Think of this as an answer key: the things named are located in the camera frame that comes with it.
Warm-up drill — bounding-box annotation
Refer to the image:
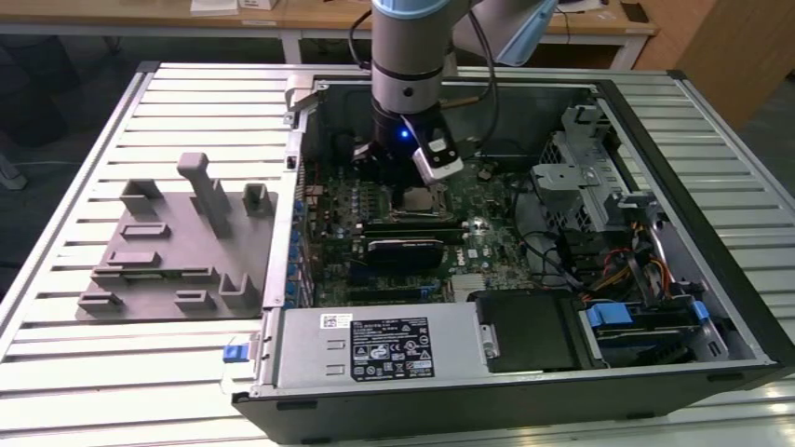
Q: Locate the grey stand foot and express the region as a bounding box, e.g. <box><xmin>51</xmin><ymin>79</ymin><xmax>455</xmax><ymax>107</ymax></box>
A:
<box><xmin>0</xmin><ymin>151</ymin><xmax>29</xmax><ymax>191</ymax></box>

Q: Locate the silver CPU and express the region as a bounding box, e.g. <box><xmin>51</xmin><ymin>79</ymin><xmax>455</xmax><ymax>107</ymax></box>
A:
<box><xmin>401</xmin><ymin>187</ymin><xmax>437</xmax><ymax>210</ymax></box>

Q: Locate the black PC case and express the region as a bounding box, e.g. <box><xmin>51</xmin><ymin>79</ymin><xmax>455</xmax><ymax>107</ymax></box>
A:
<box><xmin>229</xmin><ymin>72</ymin><xmax>795</xmax><ymax>446</ymax></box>

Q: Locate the white paper sheet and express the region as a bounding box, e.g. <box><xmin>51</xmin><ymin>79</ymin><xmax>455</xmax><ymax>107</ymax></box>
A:
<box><xmin>189</xmin><ymin>0</ymin><xmax>241</xmax><ymax>15</ymax></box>

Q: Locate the black plastic shroud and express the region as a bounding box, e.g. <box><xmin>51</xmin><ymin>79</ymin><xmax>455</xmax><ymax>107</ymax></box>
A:
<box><xmin>465</xmin><ymin>289</ymin><xmax>588</xmax><ymax>373</ymax></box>

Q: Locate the grey parts rack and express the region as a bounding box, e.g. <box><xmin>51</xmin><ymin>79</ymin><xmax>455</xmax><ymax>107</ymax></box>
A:
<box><xmin>75</xmin><ymin>151</ymin><xmax>279</xmax><ymax>322</ymax></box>

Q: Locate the CPU socket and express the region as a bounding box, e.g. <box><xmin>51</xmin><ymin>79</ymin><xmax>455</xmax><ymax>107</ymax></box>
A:
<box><xmin>385</xmin><ymin>180</ymin><xmax>456</xmax><ymax>223</ymax></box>

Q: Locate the metal disk bay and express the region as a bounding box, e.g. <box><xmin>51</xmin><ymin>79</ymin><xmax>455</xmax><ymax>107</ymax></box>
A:
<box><xmin>576</xmin><ymin>297</ymin><xmax>734</xmax><ymax>372</ymax></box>

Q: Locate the black graphics card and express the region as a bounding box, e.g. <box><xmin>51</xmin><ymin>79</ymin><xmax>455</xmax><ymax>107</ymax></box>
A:
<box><xmin>364</xmin><ymin>237</ymin><xmax>445</xmax><ymax>276</ymax></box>

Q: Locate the black office chair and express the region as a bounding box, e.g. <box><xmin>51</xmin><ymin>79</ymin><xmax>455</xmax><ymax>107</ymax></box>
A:
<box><xmin>0</xmin><ymin>34</ymin><xmax>81</xmax><ymax>148</ymax></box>

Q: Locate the wooden desk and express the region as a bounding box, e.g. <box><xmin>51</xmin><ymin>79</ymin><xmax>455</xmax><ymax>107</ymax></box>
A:
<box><xmin>0</xmin><ymin>0</ymin><xmax>659</xmax><ymax>71</ymax></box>

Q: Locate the green motherboard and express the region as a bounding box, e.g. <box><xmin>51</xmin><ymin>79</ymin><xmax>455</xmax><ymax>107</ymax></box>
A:
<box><xmin>300</xmin><ymin>160</ymin><xmax>542</xmax><ymax>308</ymax></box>

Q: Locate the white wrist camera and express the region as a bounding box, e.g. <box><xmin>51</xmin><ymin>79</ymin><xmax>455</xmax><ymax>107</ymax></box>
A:
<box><xmin>411</xmin><ymin>138</ymin><xmax>465</xmax><ymax>181</ymax></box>

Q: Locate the silver drive cage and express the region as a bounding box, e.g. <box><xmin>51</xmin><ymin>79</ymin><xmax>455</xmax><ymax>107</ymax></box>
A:
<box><xmin>531</xmin><ymin>104</ymin><xmax>628</xmax><ymax>234</ymax></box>

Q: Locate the orange yellow wire bundle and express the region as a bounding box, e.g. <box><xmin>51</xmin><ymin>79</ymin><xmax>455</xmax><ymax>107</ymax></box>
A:
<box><xmin>583</xmin><ymin>223</ymin><xmax>676</xmax><ymax>304</ymax></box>

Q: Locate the blue disk carrier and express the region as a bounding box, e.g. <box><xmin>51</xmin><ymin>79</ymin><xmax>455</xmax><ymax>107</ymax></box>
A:
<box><xmin>587</xmin><ymin>300</ymin><xmax>711</xmax><ymax>367</ymax></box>

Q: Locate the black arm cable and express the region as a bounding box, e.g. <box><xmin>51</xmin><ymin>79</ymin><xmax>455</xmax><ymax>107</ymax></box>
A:
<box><xmin>464</xmin><ymin>11</ymin><xmax>501</xmax><ymax>157</ymax></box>

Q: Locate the silver chipset heatsink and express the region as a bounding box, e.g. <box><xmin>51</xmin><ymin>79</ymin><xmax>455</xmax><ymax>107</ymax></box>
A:
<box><xmin>449</xmin><ymin>274</ymin><xmax>485</xmax><ymax>294</ymax></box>

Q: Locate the silver power supply unit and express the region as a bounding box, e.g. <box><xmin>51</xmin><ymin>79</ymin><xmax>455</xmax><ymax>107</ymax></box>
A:
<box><xmin>272</xmin><ymin>305</ymin><xmax>483</xmax><ymax>390</ymax></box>

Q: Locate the black RAM slot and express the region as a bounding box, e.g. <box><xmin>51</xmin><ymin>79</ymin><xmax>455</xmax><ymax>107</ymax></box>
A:
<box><xmin>364</xmin><ymin>236</ymin><xmax>467</xmax><ymax>245</ymax></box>
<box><xmin>364</xmin><ymin>222</ymin><xmax>464</xmax><ymax>230</ymax></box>
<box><xmin>364</xmin><ymin>231</ymin><xmax>465</xmax><ymax>240</ymax></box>
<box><xmin>364</xmin><ymin>226</ymin><xmax>464</xmax><ymax>235</ymax></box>

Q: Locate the black expansion slot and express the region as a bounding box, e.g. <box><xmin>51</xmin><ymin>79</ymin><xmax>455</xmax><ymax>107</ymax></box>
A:
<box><xmin>345</xmin><ymin>288</ymin><xmax>419</xmax><ymax>302</ymax></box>

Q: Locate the metal socket cover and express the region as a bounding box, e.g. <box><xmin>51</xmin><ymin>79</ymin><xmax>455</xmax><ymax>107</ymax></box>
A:
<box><xmin>388</xmin><ymin>182</ymin><xmax>453</xmax><ymax>221</ymax></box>

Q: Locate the silver case handle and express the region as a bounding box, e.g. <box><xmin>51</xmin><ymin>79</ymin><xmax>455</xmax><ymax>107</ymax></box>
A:
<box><xmin>283</xmin><ymin>76</ymin><xmax>321</xmax><ymax>127</ymax></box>

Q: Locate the wooden cabinet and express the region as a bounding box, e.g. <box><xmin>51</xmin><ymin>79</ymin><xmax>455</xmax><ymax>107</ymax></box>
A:
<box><xmin>632</xmin><ymin>0</ymin><xmax>795</xmax><ymax>136</ymax></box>

